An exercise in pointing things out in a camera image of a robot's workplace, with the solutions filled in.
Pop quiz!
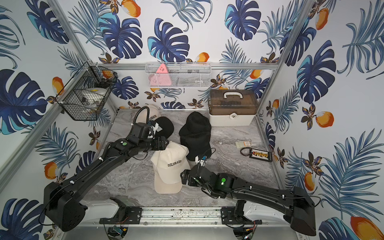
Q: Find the cream colorado cap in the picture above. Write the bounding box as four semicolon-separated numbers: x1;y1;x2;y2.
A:
154;169;182;194
134;105;161;123
151;142;191;189

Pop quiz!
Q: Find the black cap with white label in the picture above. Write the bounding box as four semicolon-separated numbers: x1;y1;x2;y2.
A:
154;117;174;139

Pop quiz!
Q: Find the cream Colorado cap back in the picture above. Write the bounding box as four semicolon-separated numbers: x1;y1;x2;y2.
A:
134;105;161;123

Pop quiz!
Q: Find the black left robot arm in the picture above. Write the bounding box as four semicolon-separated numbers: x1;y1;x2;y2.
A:
42;123;169;232

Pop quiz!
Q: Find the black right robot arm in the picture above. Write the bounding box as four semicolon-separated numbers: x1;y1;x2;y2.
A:
180;165;317;237

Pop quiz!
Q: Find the black cap right rear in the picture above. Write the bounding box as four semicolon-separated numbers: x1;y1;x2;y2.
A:
179;112;212;162

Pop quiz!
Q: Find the black board with connectors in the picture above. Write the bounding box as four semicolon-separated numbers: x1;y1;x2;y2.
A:
240;147;273;163

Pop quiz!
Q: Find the pink triangle card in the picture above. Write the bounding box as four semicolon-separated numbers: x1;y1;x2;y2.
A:
149;64;172;87

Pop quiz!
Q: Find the brown lid storage box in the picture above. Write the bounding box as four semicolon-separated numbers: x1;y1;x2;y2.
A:
209;90;259;127

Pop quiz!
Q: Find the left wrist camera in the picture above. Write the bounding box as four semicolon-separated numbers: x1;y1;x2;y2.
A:
150;121;163;137

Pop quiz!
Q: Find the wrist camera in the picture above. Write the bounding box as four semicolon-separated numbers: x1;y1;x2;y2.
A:
150;121;163;137
195;156;208;167

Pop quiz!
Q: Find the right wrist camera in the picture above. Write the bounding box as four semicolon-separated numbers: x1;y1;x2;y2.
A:
195;156;208;167

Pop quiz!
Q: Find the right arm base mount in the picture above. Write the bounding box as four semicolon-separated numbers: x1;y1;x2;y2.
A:
220;200;263;225

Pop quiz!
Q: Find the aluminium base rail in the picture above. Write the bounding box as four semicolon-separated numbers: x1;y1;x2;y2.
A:
78;204;289;227

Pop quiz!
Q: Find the clear wall shelf basket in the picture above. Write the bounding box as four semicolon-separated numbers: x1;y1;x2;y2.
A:
145;62;212;89

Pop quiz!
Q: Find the black wire basket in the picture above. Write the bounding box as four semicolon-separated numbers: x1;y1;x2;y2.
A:
55;62;118;121

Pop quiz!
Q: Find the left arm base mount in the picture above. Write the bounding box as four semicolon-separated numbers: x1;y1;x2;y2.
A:
99;198;143;225

